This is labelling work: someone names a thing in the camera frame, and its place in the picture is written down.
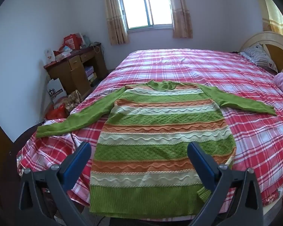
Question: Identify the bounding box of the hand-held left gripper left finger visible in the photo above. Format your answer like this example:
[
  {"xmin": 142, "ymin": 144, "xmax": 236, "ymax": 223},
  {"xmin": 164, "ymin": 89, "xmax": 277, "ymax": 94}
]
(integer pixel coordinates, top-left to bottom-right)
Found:
[{"xmin": 18, "ymin": 142, "xmax": 92, "ymax": 226}]

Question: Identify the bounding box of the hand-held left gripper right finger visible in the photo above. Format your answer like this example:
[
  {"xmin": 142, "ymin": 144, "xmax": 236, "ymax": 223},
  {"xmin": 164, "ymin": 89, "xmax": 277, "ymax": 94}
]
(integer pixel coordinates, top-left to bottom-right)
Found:
[{"xmin": 187, "ymin": 142, "xmax": 265, "ymax": 226}]

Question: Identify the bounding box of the green striped knit sweater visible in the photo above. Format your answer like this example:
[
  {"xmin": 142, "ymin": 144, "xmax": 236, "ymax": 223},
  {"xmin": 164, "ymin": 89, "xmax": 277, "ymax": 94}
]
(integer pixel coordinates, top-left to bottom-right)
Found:
[{"xmin": 36, "ymin": 79, "xmax": 277, "ymax": 219}]

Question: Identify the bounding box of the red plastic bag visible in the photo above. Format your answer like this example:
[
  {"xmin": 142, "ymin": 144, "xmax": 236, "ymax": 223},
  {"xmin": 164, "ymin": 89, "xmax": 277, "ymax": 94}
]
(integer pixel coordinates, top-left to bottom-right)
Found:
[{"xmin": 45, "ymin": 104, "xmax": 68, "ymax": 120}]

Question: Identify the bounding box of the brown patterned bag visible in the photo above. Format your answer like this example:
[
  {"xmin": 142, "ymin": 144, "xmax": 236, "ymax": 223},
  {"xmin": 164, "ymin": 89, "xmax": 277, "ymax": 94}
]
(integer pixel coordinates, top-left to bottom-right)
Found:
[{"xmin": 65, "ymin": 90, "xmax": 82, "ymax": 113}]

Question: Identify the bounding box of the white printed paper bag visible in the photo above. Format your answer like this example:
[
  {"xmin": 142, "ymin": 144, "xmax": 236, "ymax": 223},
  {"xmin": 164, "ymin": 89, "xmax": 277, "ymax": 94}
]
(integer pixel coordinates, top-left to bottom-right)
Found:
[{"xmin": 47, "ymin": 78, "xmax": 68, "ymax": 104}]

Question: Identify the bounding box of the brown wooden desk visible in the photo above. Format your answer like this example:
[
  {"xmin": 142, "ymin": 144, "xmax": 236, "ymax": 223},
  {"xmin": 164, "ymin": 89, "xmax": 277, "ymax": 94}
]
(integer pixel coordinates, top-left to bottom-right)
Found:
[{"xmin": 44, "ymin": 44, "xmax": 108, "ymax": 97}]

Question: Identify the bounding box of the stack of boxes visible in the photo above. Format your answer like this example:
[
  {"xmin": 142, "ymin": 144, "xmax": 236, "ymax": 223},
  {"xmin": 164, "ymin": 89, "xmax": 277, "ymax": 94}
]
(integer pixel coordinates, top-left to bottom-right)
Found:
[{"xmin": 84, "ymin": 65, "xmax": 98, "ymax": 83}]

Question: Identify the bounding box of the bed with red plaid sheet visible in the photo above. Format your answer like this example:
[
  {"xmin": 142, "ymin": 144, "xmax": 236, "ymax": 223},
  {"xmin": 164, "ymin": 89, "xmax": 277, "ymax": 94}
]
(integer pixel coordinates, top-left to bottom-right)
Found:
[{"xmin": 16, "ymin": 48, "xmax": 283, "ymax": 219}]

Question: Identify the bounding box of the pink flat box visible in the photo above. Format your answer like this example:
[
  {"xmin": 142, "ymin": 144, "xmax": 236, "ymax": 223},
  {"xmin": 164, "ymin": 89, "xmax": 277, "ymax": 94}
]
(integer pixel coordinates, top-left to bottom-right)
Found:
[{"xmin": 54, "ymin": 53, "xmax": 70, "ymax": 62}]

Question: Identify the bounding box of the white card box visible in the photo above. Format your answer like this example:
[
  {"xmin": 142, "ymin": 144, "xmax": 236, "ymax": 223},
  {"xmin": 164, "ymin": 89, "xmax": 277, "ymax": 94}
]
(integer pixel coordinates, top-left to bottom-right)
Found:
[{"xmin": 44, "ymin": 49, "xmax": 56, "ymax": 64}]

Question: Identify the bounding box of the red gift bag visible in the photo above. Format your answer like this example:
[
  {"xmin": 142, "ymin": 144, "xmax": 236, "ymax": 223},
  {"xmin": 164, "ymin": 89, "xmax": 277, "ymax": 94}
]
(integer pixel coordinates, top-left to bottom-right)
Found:
[{"xmin": 62, "ymin": 34, "xmax": 82, "ymax": 50}]

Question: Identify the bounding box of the pale plastic bag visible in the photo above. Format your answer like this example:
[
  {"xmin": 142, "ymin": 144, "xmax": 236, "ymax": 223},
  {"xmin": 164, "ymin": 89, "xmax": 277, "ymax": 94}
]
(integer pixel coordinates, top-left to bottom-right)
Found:
[{"xmin": 81, "ymin": 34, "xmax": 93, "ymax": 47}]

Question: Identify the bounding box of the striped pillow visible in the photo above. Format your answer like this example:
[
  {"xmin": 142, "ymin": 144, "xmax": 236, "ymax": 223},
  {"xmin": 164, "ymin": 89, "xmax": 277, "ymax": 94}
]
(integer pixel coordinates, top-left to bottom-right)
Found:
[{"xmin": 241, "ymin": 42, "xmax": 279, "ymax": 72}]

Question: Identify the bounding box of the cream wooden headboard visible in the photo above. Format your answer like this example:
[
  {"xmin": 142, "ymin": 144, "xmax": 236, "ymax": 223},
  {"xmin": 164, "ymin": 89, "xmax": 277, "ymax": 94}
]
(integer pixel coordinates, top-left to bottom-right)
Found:
[{"xmin": 239, "ymin": 31, "xmax": 283, "ymax": 76}]

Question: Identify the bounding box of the beige patterned curtain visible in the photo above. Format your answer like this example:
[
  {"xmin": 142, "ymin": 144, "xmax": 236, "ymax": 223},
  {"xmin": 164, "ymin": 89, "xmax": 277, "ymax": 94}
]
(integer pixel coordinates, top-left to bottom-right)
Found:
[
  {"xmin": 103, "ymin": 0, "xmax": 129, "ymax": 46},
  {"xmin": 168, "ymin": 0, "xmax": 193, "ymax": 39}
]

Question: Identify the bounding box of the yellow cloth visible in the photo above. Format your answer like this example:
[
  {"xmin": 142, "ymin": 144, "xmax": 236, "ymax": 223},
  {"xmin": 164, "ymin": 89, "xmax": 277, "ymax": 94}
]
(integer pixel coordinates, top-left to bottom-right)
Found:
[{"xmin": 259, "ymin": 0, "xmax": 283, "ymax": 41}]

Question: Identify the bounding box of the green framed window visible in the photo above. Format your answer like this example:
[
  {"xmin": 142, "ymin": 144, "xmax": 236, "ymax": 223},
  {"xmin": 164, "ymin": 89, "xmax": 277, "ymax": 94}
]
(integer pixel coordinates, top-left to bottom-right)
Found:
[{"xmin": 118, "ymin": 0, "xmax": 174, "ymax": 30}]

